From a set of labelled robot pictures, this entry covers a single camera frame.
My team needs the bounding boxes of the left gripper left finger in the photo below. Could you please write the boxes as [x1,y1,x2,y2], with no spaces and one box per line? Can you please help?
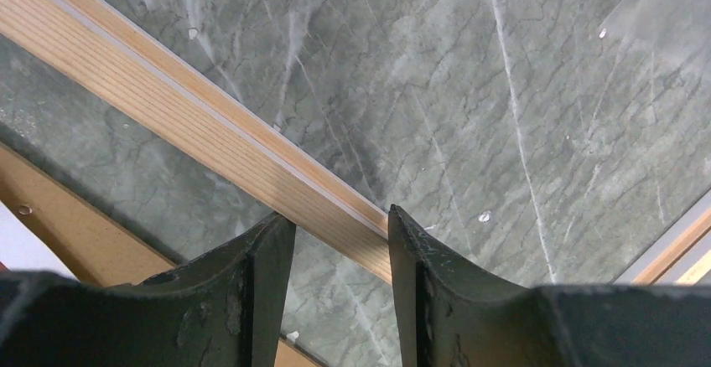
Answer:
[1,213,296,366]

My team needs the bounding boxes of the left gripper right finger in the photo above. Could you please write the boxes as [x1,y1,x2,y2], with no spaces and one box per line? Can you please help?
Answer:
[388,205,710,366]

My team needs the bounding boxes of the brown backing board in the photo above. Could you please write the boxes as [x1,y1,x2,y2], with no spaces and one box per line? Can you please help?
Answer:
[0,142,324,367]

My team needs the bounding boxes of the clear acrylic sheet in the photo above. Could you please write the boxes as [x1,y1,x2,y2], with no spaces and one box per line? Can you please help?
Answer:
[105,0,710,284]

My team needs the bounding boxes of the white wooden picture frame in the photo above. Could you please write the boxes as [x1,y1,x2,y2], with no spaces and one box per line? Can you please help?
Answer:
[1,0,710,284]

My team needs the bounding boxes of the glossy photo print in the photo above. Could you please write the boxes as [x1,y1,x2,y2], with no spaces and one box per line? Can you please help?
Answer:
[1,204,76,280]

